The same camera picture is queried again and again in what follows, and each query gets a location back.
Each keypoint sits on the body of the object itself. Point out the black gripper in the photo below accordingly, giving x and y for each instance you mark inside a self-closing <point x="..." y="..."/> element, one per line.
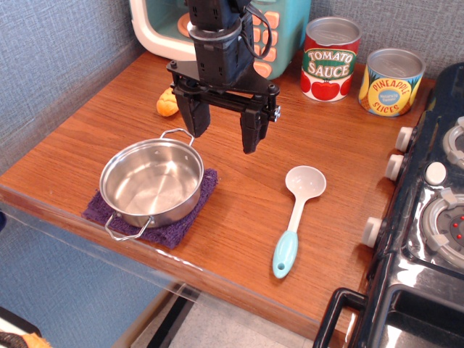
<point x="223" y="74"/>

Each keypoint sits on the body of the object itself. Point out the orange plush hot dog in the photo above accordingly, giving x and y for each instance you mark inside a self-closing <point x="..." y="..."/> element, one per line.
<point x="166" y="104"/>

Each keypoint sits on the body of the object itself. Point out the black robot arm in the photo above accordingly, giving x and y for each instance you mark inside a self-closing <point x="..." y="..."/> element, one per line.
<point x="216" y="15"/>

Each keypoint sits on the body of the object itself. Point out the stainless steel pot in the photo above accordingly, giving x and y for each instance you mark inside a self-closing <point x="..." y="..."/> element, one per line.
<point x="151" y="184"/>

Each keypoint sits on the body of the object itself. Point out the teal toy microwave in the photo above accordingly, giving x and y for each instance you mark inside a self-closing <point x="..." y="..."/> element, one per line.
<point x="161" y="27"/>

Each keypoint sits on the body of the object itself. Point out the purple cloth mat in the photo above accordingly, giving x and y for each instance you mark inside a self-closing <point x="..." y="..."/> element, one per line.
<point x="169" y="236"/>

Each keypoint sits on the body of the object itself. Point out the tomato sauce can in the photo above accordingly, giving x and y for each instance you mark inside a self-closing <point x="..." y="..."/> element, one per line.
<point x="329" y="56"/>

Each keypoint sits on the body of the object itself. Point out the pineapple slices can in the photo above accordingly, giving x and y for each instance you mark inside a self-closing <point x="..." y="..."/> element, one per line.
<point x="391" y="81"/>

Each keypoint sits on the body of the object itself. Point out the black toy stove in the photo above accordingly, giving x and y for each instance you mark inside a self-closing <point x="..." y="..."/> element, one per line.
<point x="415" y="280"/>

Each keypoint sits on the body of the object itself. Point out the white spoon with teal handle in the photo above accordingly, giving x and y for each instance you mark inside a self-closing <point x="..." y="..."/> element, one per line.
<point x="305" y="183"/>

